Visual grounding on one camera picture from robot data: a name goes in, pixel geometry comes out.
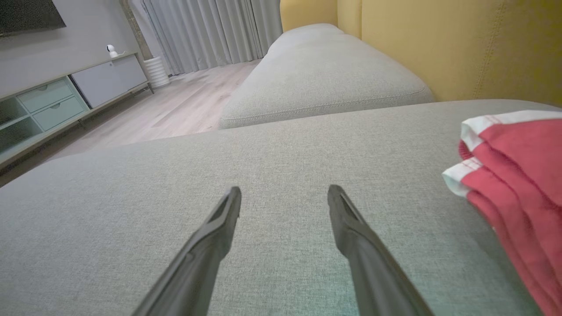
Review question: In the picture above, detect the narrow yellow sofa back cushion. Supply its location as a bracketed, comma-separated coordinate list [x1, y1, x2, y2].
[337, 0, 364, 40]

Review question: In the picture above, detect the black wall television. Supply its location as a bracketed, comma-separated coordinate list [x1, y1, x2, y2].
[0, 0, 66, 38]

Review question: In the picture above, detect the low mint and grey cabinet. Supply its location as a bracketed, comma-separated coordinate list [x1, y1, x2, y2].
[0, 53, 154, 169]

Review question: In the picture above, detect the grey sofa seat cushion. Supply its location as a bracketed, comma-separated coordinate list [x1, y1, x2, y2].
[220, 23, 435, 130]

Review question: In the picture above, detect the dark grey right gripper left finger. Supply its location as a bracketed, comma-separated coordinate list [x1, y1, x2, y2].
[132, 187, 242, 316]

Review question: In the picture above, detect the wide yellow sofa back cushion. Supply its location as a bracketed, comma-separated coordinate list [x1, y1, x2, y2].
[361, 0, 562, 108]

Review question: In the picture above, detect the large grey sofa seat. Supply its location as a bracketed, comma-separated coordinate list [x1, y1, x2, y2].
[0, 99, 562, 316]

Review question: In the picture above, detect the white ribbed cylinder appliance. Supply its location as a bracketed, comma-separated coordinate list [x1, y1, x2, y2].
[144, 56, 171, 89]

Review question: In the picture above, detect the grey pleated curtain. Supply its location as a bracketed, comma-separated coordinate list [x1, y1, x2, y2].
[140, 0, 284, 76]

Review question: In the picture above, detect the red garment with white stripes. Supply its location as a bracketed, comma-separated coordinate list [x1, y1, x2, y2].
[442, 110, 562, 316]

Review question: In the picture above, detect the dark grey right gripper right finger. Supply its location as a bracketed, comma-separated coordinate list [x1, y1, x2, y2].
[327, 184, 435, 316]

